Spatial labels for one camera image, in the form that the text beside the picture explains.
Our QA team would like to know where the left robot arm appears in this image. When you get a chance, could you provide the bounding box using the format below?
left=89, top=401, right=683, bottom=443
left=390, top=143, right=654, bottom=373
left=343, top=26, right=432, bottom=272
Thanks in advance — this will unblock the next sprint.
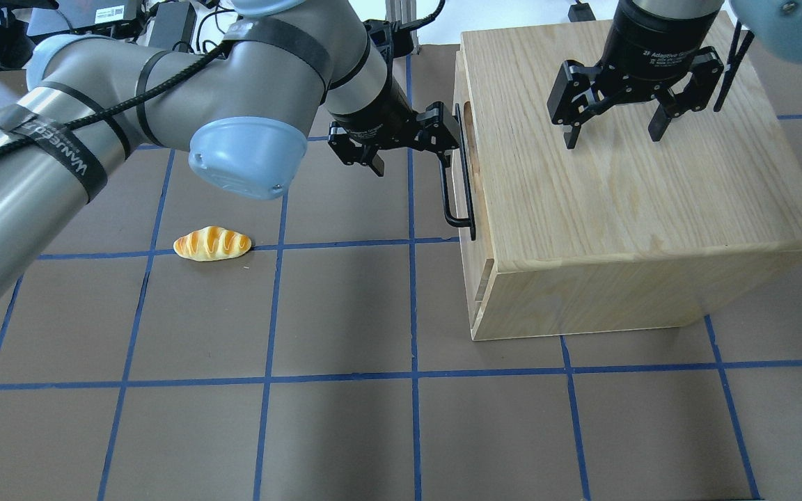
left=0, top=1, right=464, bottom=297

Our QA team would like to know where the wooden drawer cabinet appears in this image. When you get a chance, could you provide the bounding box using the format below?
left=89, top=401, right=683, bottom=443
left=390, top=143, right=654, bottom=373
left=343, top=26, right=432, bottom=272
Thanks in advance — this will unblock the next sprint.
left=459, top=20, right=802, bottom=340

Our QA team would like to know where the black drawer handle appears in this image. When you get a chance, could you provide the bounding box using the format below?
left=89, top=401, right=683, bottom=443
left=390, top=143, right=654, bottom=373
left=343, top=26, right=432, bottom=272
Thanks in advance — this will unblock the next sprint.
left=437, top=104, right=477, bottom=241

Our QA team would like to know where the brown paper table mat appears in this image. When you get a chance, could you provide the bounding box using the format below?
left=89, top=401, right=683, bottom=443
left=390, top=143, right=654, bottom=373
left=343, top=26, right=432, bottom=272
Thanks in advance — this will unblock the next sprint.
left=0, top=47, right=802, bottom=500

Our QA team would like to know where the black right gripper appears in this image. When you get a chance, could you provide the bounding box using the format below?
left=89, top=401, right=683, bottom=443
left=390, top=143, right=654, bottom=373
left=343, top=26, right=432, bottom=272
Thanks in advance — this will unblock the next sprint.
left=547, top=1, right=723, bottom=150

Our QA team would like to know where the black cable bundle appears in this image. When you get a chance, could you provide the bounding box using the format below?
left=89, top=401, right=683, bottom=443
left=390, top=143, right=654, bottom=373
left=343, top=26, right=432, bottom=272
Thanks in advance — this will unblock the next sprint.
left=0, top=0, right=235, bottom=70

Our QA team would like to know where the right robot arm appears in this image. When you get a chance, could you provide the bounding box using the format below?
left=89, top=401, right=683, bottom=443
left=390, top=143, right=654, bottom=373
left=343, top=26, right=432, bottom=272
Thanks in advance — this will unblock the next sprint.
left=547, top=1, right=802, bottom=149

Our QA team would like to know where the wooden drawer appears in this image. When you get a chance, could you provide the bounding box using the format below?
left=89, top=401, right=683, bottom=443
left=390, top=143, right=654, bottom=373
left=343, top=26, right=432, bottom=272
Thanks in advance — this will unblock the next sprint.
left=452, top=50, right=494, bottom=340

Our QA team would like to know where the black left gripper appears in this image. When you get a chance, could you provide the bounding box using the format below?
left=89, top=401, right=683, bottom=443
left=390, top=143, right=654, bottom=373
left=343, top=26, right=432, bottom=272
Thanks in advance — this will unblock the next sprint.
left=327, top=77, right=461, bottom=177

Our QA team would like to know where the aluminium frame post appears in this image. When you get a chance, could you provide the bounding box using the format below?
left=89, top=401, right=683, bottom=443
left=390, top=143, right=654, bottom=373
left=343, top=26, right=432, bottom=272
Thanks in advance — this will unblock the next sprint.
left=384, top=0, right=420, bottom=54

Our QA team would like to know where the toy bread loaf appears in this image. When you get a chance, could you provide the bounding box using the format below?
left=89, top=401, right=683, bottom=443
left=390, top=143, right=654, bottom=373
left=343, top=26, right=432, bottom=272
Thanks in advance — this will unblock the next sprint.
left=173, top=225, right=253, bottom=262

